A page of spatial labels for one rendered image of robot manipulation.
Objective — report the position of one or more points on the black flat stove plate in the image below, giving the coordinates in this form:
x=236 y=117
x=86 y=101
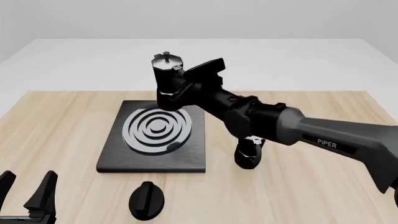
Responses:
x=124 y=154

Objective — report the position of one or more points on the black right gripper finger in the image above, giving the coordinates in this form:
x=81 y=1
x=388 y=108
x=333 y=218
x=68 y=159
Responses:
x=185 y=92

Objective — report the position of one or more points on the grey and black right robot arm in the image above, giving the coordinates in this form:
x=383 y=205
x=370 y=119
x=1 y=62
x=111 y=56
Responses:
x=311 y=130

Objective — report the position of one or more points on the round black stove knob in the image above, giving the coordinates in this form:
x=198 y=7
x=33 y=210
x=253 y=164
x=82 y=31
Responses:
x=146 y=200

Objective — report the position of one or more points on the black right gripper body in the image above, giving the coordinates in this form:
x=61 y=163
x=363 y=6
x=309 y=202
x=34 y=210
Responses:
x=203 y=89

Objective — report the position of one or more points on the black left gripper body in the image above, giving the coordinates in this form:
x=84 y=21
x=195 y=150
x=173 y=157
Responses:
x=21 y=218

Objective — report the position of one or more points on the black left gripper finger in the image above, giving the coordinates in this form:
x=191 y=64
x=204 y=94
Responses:
x=42 y=193
x=7 y=186

